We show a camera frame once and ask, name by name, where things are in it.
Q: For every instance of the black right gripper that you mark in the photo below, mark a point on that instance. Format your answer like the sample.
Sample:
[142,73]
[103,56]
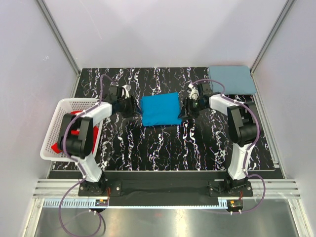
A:
[183,112]

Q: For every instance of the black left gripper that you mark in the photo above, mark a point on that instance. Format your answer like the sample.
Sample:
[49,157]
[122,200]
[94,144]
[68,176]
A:
[134,109]

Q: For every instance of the bright blue t-shirt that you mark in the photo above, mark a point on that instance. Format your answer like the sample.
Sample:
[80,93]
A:
[161,109]

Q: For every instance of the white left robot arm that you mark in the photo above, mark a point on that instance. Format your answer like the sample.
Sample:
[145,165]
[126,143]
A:
[104,108]

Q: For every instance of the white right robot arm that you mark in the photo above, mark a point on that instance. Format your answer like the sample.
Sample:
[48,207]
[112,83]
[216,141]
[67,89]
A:
[243,125]

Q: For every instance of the folded light blue t-shirt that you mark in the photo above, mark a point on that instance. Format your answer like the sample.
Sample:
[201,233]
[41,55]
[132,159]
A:
[236,79]

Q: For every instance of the white plastic laundry basket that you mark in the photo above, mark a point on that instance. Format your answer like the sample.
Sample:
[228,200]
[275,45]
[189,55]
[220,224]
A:
[64,106]

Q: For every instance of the red t-shirt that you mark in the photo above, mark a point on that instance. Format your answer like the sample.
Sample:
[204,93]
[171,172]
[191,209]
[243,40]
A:
[96,135]

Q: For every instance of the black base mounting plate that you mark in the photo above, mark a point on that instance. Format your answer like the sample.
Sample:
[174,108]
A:
[166,188]

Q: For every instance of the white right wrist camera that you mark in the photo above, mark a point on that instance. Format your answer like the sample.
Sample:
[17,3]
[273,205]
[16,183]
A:
[193,92]

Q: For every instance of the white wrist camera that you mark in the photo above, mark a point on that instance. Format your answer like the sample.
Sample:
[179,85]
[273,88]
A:
[125,91]
[193,92]

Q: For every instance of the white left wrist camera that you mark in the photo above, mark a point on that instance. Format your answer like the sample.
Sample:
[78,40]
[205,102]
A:
[125,91]

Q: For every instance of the aluminium front rail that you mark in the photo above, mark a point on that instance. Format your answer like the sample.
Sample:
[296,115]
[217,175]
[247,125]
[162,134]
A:
[271,189]

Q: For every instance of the white toothed cable duct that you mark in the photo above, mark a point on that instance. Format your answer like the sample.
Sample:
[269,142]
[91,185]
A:
[75,203]

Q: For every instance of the left aluminium frame post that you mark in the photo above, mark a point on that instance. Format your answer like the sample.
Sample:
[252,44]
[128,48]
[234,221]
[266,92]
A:
[57,34]

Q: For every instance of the aluminium frame post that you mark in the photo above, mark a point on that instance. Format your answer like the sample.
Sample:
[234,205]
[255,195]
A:
[57,34]
[272,34]

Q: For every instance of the right aluminium frame post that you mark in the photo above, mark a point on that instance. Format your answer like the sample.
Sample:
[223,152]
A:
[272,34]

